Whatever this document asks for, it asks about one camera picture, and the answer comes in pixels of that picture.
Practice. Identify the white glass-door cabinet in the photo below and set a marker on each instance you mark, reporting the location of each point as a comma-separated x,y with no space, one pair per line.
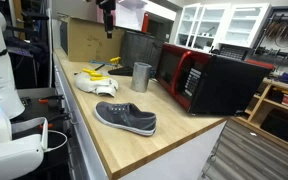
237,26

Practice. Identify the black clamp orange tip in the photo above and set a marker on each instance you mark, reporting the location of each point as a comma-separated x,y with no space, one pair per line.
59,118
50,98

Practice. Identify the grey canvas shoe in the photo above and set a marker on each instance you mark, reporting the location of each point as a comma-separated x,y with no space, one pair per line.
124,116

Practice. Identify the metal cylinder cup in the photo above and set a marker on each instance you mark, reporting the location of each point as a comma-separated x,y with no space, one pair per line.
140,78

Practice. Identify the black tool pegboard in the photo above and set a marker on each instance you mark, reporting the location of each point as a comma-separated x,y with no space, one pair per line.
284,30

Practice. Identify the dark grey fabric bin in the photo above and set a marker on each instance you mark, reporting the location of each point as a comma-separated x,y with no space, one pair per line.
140,46

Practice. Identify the red vertical panel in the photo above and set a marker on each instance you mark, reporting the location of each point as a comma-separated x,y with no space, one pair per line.
145,23

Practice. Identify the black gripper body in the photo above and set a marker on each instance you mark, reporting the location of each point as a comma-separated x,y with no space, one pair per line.
109,15

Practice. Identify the white crumpled towel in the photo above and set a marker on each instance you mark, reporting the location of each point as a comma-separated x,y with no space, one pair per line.
90,86

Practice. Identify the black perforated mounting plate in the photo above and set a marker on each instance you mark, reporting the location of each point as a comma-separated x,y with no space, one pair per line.
30,108

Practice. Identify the large cardboard box blue print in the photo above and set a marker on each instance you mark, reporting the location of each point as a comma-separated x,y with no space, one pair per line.
84,40

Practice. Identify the black equipment rack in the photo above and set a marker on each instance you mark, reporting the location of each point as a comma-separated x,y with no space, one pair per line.
34,63

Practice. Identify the black case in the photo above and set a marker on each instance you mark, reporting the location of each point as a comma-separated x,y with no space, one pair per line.
280,126

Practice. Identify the black wedge wrench stand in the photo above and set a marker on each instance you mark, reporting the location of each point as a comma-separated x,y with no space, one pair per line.
122,71

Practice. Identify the black perforated tray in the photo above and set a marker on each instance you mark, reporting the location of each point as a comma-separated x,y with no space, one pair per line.
234,52

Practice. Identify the wooden shelf unit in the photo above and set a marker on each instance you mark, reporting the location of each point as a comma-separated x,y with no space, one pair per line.
260,100

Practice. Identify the red and black microwave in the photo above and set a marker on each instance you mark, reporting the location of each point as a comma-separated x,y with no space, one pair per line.
224,83

